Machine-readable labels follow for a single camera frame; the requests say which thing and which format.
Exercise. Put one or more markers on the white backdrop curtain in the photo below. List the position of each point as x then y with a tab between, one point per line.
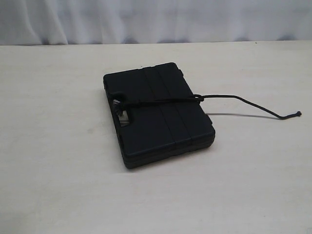
43	22

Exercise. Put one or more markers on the black plastic carrying case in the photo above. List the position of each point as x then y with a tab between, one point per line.
158	132

